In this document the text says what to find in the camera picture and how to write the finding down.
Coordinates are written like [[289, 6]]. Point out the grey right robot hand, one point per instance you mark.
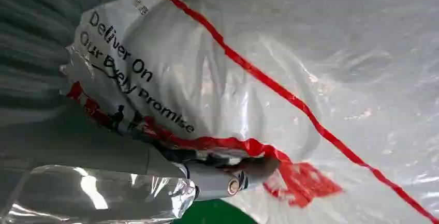
[[85, 147]]

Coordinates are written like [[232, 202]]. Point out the silver foil parcel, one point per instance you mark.
[[85, 198]]

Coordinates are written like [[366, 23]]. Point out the ribbed grey right arm sleeve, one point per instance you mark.
[[31, 44]]

